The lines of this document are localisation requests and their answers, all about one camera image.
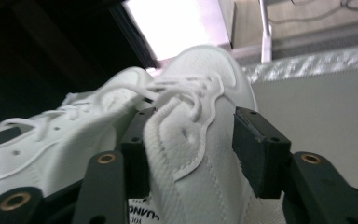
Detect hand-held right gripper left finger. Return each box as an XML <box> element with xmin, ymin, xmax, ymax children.
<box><xmin>120</xmin><ymin>106</ymin><xmax>157</xmax><ymax>200</ymax></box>

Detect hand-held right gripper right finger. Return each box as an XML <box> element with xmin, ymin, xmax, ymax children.
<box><xmin>231</xmin><ymin>106</ymin><xmax>293</xmax><ymax>200</ymax></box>

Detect white sneaker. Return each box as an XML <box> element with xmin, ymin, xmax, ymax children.
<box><xmin>129</xmin><ymin>44</ymin><xmax>259</xmax><ymax>224</ymax></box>
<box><xmin>0</xmin><ymin>66</ymin><xmax>155</xmax><ymax>214</ymax></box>

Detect metal shoe rack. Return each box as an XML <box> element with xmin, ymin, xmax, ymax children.
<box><xmin>239</xmin><ymin>41</ymin><xmax>358</xmax><ymax>224</ymax></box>

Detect black curtain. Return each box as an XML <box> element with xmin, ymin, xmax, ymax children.
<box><xmin>0</xmin><ymin>0</ymin><xmax>160</xmax><ymax>133</ymax></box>

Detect white desk frame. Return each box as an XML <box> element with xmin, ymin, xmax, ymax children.
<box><xmin>258</xmin><ymin>0</ymin><xmax>273</xmax><ymax>64</ymax></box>

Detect black floor cables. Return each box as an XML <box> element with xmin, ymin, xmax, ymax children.
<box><xmin>266</xmin><ymin>0</ymin><xmax>358</xmax><ymax>26</ymax></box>

